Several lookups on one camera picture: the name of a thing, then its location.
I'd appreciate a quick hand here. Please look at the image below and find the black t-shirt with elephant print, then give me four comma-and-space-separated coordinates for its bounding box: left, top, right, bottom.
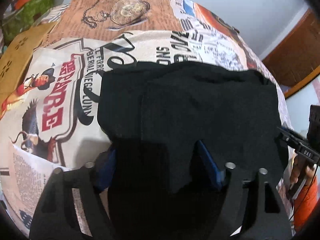
96, 61, 286, 240

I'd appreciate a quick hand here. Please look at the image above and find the orange right sleeve forearm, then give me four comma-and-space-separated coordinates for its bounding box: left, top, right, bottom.
293, 179, 317, 232

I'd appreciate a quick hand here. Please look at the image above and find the person right hand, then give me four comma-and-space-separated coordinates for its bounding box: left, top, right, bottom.
290, 155, 316, 186

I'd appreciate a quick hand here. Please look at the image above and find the printed newspaper pattern bedspread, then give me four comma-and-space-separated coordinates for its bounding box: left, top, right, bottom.
0, 0, 296, 238

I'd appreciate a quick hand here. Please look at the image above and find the brown wooden door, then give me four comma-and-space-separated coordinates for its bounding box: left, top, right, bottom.
263, 9, 319, 98

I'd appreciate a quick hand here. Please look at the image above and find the bamboo lap desk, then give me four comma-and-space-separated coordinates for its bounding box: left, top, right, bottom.
0, 22, 56, 101

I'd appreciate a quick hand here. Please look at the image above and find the green cloth covered table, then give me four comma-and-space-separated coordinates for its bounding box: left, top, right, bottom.
1, 0, 54, 45

